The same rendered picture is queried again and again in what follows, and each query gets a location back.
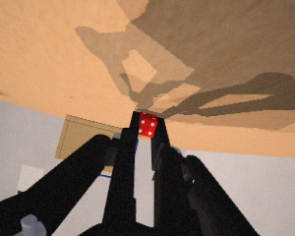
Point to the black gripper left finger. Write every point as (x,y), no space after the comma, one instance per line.
(40,209)

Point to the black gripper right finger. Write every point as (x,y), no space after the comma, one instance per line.
(208,206)

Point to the red die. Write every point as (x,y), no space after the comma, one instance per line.
(147,124)

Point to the tan wooden open box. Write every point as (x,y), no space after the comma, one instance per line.
(77,131)

